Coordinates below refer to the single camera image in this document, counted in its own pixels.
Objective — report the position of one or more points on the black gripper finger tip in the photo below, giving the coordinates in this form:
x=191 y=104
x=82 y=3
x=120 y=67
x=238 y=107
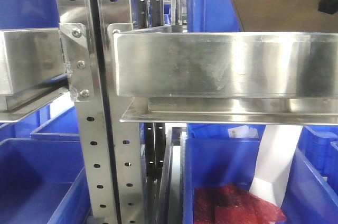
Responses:
x=328 y=6

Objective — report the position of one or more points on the right stainless steel shelf tray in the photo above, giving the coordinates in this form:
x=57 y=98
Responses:
x=167 y=74

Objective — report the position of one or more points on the stainless steel shelf tray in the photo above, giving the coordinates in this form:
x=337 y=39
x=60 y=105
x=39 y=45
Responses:
x=32 y=71
x=167 y=74

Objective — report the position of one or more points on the perforated steel shelf upright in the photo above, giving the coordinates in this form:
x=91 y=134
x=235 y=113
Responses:
x=112 y=152

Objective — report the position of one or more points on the left stainless steel shelf tray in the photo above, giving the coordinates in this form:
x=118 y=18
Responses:
x=32 y=71

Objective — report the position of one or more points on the blue bin upper right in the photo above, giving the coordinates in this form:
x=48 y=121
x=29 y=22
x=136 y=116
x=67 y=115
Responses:
x=211 y=16

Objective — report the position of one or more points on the blue bin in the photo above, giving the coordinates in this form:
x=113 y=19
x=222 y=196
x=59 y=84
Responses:
x=211 y=16
x=43 y=181
x=27 y=14
x=213 y=162
x=315 y=144

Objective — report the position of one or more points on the blue bin far right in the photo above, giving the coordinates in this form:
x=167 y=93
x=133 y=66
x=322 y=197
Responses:
x=315 y=144

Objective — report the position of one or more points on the white paper sheet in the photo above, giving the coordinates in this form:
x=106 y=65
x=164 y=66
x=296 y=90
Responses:
x=274 y=159

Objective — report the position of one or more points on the blue bin lower right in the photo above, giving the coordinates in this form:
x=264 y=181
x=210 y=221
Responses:
x=213 y=162

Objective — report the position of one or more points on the blue bin upper left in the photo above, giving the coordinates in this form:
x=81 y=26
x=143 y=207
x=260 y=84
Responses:
x=27 y=14

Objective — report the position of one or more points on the blue bin lower left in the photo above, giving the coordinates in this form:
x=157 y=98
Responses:
x=43 y=181

